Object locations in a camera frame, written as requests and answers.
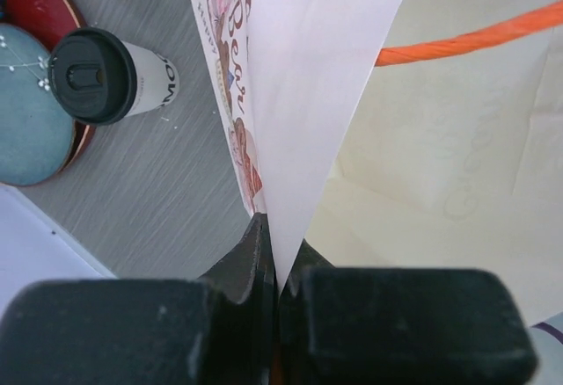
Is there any red round tray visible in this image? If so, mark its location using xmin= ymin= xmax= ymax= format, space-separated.
xmin=1 ymin=0 xmax=95 ymax=177

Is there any printed kraft paper bag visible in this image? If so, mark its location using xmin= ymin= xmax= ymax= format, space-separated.
xmin=192 ymin=0 xmax=562 ymax=323

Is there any white paper cup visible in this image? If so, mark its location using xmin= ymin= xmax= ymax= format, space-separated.
xmin=124 ymin=42 xmax=179 ymax=117

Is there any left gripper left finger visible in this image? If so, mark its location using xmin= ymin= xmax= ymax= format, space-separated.
xmin=1 ymin=214 xmax=277 ymax=384

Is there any blue-grey ceramic plate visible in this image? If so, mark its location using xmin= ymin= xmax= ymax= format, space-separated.
xmin=1 ymin=24 xmax=76 ymax=186

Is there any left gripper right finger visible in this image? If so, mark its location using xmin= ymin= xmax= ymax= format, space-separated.
xmin=277 ymin=243 xmax=537 ymax=384

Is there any black cup lid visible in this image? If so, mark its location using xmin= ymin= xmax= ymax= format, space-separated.
xmin=48 ymin=27 xmax=137 ymax=126

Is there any dark blue ceramic mug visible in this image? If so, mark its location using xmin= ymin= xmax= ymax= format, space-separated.
xmin=0 ymin=0 xmax=6 ymax=20

